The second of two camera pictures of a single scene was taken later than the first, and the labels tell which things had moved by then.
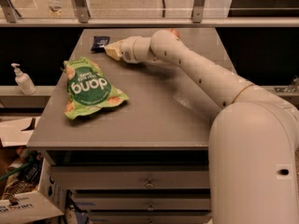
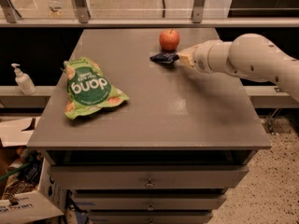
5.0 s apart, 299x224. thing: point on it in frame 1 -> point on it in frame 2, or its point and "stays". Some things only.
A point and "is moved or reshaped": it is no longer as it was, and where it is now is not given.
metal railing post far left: [10, 13] stays
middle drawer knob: [150, 207] stays
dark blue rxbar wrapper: [99, 43] is moved or reshaped
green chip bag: [88, 88] stays
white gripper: [126, 50] -> [201, 59]
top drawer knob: [149, 184] stays
